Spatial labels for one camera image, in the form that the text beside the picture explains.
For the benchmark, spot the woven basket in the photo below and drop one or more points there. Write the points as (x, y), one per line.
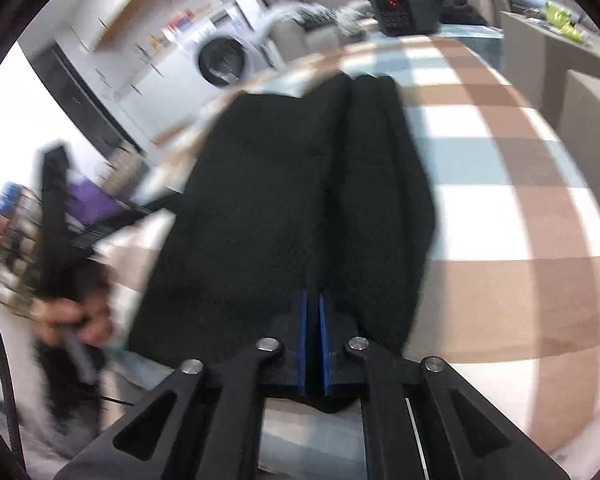
(125, 175)

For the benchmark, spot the white kitchen base cabinet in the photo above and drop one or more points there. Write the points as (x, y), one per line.
(175, 85)

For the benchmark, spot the brown blue plaid blanket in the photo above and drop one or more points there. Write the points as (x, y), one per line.
(505, 210)

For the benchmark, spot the light blue checked tablecloth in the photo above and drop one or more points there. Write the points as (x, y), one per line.
(470, 35)

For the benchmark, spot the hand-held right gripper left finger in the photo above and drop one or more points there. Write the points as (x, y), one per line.
(302, 340)

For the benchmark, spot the white wall cabinet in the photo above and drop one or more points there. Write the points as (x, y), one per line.
(105, 0)

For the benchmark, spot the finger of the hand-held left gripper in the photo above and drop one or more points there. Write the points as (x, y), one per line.
(160, 204)

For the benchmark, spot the person's left forearm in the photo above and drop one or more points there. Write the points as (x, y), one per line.
(65, 400)

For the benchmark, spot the white grey cloth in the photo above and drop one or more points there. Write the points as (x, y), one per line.
(280, 12)

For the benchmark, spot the shoe rack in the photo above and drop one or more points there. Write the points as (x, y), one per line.
(15, 240)

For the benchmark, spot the black knit sweater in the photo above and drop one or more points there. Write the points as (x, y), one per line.
(280, 185)

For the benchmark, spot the black glass cabinet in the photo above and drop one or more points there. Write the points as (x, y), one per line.
(85, 105)

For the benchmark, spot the grey cabinet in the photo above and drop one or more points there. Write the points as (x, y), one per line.
(530, 50)
(590, 110)

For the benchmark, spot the black white houndstooth cushion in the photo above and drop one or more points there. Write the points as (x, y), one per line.
(320, 17)

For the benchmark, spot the green plush toy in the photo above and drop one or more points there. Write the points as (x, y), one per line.
(560, 15)

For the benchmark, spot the white washing machine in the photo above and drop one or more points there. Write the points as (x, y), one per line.
(222, 60)

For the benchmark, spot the grey sofa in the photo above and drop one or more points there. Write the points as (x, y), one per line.
(290, 40)

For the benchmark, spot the black electric pressure cooker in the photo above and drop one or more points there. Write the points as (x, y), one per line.
(400, 10)

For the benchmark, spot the purple bag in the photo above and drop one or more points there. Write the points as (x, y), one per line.
(95, 200)

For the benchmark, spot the person's left hand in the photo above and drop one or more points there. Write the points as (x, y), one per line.
(97, 325)

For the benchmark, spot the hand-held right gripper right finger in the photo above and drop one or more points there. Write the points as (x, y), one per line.
(325, 345)

